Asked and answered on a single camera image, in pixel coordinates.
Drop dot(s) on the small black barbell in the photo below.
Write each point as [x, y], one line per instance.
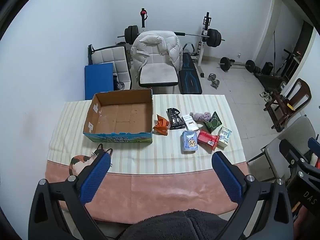
[225, 63]

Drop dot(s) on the white quilted chair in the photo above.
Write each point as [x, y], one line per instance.
[112, 60]

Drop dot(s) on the blue mat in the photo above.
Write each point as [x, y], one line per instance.
[98, 80]

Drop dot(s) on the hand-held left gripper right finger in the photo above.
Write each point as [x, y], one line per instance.
[227, 177]

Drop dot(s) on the orange snack packet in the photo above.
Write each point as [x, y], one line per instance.
[161, 126]

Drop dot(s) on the black exercise machine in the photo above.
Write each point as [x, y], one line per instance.
[287, 62]

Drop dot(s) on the silver carton box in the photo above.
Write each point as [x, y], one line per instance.
[191, 124]

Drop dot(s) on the yellow and white carton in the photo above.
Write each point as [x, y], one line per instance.
[225, 136]

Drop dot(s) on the chrome round disc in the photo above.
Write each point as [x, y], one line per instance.
[120, 85]

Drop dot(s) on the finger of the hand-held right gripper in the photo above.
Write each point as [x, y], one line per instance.
[314, 145]
[290, 150]

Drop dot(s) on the blue tissue packet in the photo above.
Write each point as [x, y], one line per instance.
[190, 142]

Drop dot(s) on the red packet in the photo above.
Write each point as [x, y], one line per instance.
[207, 138]

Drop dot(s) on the green packet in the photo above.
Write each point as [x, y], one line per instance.
[212, 123]

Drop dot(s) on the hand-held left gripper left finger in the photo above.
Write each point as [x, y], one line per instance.
[96, 177]

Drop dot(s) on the purple cloth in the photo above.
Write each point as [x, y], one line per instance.
[200, 116]

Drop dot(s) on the grey chair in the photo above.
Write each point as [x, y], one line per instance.
[295, 135]

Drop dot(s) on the barbell with black plates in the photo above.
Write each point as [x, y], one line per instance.
[131, 33]

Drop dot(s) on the black snack packet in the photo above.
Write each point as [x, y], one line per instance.
[176, 118]

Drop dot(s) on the dark wooden chair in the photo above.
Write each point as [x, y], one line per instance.
[300, 92]

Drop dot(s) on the white door frame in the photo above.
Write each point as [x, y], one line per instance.
[273, 17]

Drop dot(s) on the black weight bench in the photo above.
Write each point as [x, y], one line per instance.
[191, 77]

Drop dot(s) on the white upholstered chair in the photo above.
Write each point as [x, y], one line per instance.
[157, 72]

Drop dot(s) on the white shoe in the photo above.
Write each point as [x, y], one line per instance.
[263, 94]
[269, 97]

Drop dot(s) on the cardboard box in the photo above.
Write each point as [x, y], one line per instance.
[120, 117]

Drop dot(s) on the black weight plates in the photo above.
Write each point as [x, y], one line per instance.
[267, 68]

